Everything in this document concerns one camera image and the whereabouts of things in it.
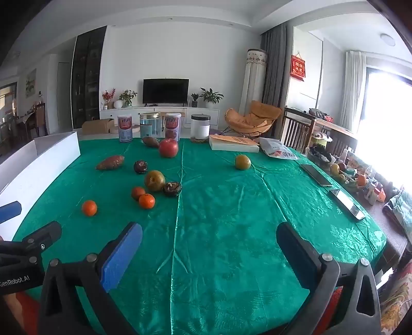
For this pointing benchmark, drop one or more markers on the round ceiling lamp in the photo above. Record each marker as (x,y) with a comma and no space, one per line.
(388,39)

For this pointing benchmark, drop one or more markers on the silver edged smartphone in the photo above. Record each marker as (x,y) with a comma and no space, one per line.
(347,200)

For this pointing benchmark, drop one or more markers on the grey curtain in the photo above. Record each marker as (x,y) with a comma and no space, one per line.
(273,64)

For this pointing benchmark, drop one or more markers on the teal cloth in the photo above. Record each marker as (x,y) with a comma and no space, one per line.
(400,209)

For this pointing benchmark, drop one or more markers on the white sheer curtain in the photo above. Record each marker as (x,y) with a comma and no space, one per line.
(354,87)

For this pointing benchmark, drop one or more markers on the red label tin can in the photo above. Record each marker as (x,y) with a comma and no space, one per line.
(173,126)
(125,129)

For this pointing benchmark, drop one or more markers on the reddish sweet potato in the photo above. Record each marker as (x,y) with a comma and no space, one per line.
(110,162)
(150,141)

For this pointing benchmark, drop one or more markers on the dark purple passion fruit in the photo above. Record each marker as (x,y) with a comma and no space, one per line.
(172,189)
(140,167)

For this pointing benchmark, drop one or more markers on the brown cardboard box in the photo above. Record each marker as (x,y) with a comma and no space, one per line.
(96,126)

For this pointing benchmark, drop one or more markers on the white television cabinet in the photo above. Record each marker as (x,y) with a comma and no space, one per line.
(128,112)

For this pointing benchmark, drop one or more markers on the orange mandarin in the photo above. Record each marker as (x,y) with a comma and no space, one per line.
(138,193)
(89,207)
(146,201)

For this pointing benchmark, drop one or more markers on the white cardboard box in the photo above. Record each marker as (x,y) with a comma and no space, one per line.
(35,161)

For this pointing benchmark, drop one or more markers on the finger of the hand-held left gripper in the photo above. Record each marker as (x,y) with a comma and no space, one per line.
(9,211)
(45,234)

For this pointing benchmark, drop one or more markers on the thick orange cover book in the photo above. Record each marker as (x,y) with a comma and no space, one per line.
(233,144)

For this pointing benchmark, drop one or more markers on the brown-green pear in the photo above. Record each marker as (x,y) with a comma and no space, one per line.
(242,162)
(154,180)

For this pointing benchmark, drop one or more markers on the pile of small toys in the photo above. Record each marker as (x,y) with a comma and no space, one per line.
(347,174)

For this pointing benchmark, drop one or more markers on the green satin tablecloth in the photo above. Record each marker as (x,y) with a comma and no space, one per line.
(219,219)

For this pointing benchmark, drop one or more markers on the leafy plant white pot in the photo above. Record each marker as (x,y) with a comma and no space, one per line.
(210,96)

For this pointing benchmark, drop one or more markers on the dark wooden bench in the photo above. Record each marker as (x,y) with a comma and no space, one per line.
(299,129)

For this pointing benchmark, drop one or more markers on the floral patterned cushion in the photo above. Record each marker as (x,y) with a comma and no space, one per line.
(397,299)

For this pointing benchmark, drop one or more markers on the black flat television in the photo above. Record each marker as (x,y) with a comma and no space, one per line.
(165,91)

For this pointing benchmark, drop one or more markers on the red flower potted plant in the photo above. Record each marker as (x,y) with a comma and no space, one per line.
(108,96)

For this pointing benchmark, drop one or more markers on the white printed snack bag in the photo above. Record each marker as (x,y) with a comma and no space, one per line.
(278,150)

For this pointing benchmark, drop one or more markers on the red wall hanging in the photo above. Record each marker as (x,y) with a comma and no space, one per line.
(298,66)

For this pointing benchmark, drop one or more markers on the small dark pot plant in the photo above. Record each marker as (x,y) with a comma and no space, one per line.
(194,100)

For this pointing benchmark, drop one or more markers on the orange lounge chair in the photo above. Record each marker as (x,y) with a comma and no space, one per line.
(257,117)

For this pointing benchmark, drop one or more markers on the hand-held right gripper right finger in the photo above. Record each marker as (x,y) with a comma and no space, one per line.
(297,254)

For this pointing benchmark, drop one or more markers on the dark glass display cabinet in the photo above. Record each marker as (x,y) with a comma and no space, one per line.
(88,77)

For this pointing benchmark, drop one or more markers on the green plant white vase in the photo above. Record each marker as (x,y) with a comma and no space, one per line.
(127,98)

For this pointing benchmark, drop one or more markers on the gold lid glass jar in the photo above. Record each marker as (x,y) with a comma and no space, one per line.
(149,125)

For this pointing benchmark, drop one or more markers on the red apple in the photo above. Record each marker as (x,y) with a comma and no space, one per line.
(168,148)

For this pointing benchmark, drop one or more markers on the covered standing air conditioner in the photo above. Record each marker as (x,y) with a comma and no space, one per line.
(254,77)

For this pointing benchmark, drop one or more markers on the black lid clear jar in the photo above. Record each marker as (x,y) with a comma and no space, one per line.
(200,126)

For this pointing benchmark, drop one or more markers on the framed wall picture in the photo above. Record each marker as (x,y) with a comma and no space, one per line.
(31,82)

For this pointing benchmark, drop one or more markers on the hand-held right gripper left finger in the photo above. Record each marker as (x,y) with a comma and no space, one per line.
(121,256)

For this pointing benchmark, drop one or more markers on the dark smartphone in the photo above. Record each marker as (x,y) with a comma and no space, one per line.
(315,175)

